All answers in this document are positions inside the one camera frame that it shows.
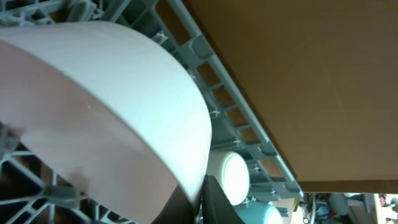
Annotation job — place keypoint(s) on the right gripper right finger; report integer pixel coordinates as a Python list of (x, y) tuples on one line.
[(216, 208)]

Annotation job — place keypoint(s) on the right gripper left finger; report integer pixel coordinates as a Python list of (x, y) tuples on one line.
[(177, 210)]

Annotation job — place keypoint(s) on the light blue cup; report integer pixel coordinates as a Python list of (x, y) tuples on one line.
[(258, 213)]

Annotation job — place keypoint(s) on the white cup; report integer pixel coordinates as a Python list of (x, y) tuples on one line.
[(231, 172)]

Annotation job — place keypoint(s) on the pink bowl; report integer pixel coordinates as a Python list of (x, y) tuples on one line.
[(109, 110)]

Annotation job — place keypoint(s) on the grey dishwasher rack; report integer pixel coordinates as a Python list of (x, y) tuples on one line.
[(32, 192)]

